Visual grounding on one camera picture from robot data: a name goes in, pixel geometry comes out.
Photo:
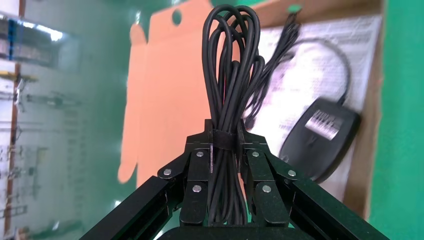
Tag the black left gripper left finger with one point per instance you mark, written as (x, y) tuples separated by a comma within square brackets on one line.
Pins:
[(195, 172)]

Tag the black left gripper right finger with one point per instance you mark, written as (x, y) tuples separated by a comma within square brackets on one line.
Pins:
[(261, 172)]

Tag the black computer mouse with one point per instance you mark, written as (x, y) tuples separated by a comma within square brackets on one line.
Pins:
[(318, 149)]

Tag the brown cardboard box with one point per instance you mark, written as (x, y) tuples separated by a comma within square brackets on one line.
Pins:
[(159, 99)]

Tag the white printed paper sheet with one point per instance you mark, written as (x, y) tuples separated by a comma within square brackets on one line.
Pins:
[(314, 76)]

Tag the green table cloth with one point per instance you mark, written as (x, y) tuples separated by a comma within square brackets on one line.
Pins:
[(404, 116)]

